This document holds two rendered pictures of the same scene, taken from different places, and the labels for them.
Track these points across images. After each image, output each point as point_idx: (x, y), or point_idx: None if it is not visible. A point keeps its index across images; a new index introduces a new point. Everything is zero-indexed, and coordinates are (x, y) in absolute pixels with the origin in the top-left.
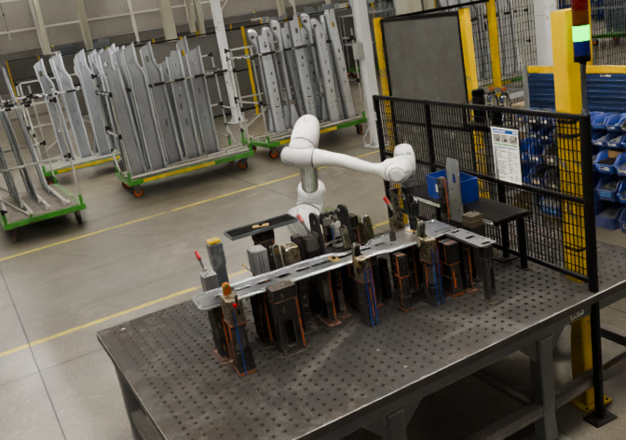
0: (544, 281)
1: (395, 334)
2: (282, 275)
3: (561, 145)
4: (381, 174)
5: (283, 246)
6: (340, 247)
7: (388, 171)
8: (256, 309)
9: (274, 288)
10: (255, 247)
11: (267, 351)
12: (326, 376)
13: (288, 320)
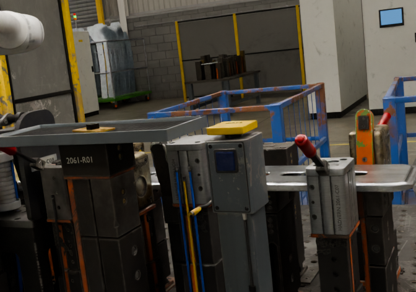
0: None
1: (167, 240)
2: None
3: None
4: (22, 33)
5: (135, 155)
6: (9, 211)
7: (38, 22)
8: (291, 219)
9: (284, 144)
10: (188, 140)
11: (311, 288)
12: (306, 232)
13: None
